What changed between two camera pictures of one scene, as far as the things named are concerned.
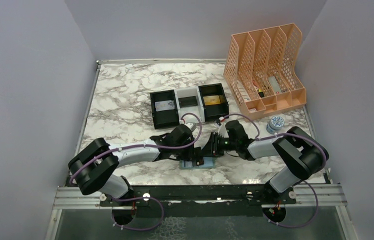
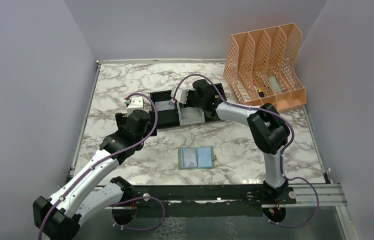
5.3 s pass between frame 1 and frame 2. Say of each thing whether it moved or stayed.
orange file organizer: stayed
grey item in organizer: stayed
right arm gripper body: moved
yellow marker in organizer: stayed
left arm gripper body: moved
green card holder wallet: stayed
